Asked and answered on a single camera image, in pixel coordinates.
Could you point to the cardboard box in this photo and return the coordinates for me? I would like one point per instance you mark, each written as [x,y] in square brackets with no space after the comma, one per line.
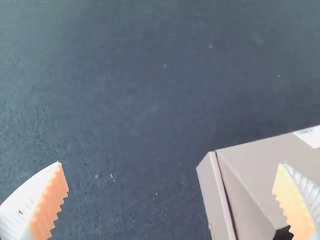
[250,162]

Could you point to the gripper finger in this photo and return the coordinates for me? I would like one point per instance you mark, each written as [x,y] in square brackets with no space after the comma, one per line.
[300,207]
[32,207]

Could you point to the black mat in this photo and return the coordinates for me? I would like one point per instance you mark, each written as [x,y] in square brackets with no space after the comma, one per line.
[125,87]

